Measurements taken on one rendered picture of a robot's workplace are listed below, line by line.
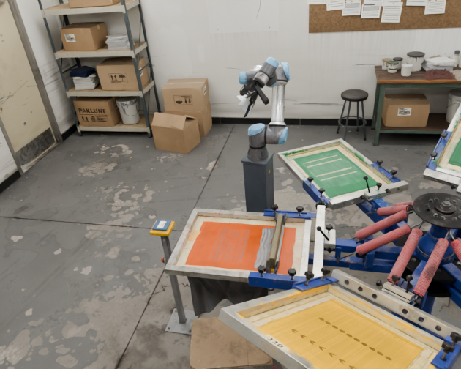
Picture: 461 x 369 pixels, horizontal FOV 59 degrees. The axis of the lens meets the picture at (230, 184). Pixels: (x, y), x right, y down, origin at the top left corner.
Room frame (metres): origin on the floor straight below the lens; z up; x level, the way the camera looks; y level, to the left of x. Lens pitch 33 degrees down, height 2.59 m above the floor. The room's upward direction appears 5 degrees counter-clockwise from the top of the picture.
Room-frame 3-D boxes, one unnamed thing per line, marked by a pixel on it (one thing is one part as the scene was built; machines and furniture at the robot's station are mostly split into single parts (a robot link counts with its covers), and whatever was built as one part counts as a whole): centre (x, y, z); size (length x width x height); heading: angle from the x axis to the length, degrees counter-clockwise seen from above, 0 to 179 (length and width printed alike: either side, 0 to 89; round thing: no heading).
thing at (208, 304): (1.69, 0.07, 0.74); 0.46 x 0.04 x 0.42; 75
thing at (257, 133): (2.52, -0.22, 1.37); 0.13 x 0.12 x 0.14; 74
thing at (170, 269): (1.87, -0.04, 0.97); 0.79 x 0.58 x 0.04; 75
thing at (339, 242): (1.72, -0.58, 1.02); 0.17 x 0.06 x 0.05; 75
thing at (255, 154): (2.52, -0.21, 1.25); 0.15 x 0.15 x 0.10
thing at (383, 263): (1.76, -0.46, 0.89); 1.24 x 0.06 x 0.06; 75
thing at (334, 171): (2.47, -0.83, 1.05); 1.08 x 0.61 x 0.23; 15
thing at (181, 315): (2.14, 0.47, 0.48); 0.22 x 0.22 x 0.96; 75
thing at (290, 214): (2.08, -0.34, 0.98); 0.30 x 0.05 x 0.07; 75
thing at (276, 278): (1.54, -0.20, 0.98); 0.30 x 0.05 x 0.07; 75
